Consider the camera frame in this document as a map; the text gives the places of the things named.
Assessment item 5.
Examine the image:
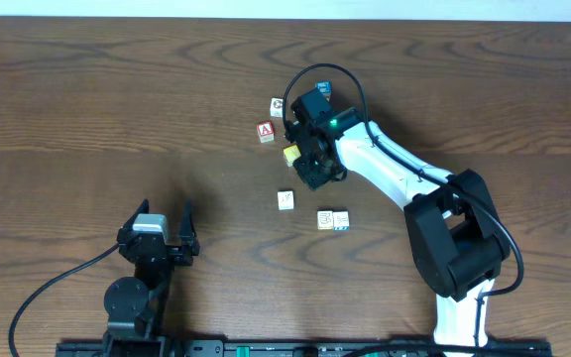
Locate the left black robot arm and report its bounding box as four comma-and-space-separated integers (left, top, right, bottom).
100, 199, 200, 357

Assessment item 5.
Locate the gift picture wooden block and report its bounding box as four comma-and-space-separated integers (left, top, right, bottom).
317, 210, 334, 230

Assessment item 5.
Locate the red letter A block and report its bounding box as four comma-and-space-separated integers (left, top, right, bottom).
256, 121, 275, 144

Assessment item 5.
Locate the blue sided wooden block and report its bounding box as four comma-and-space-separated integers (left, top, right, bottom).
332, 211, 350, 231

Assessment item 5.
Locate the yellow top wooden block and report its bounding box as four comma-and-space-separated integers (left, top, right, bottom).
283, 145, 301, 167

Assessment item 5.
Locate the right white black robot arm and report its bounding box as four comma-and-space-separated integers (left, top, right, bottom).
285, 107, 511, 347

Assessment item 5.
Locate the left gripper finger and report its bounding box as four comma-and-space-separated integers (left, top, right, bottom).
122, 198, 150, 230
177, 201, 197, 246

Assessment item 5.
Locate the soccer ball picture block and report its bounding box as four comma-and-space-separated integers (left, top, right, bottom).
270, 97, 284, 118

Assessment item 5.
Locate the blue top wooden block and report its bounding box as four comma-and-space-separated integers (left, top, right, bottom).
315, 81, 332, 101

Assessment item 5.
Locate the plain front wooden block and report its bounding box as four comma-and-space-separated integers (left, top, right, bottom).
278, 190, 294, 210

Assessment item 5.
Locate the left black cable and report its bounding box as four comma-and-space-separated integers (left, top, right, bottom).
7, 242, 124, 357

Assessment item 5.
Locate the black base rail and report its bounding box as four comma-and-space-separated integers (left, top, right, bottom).
55, 337, 552, 357

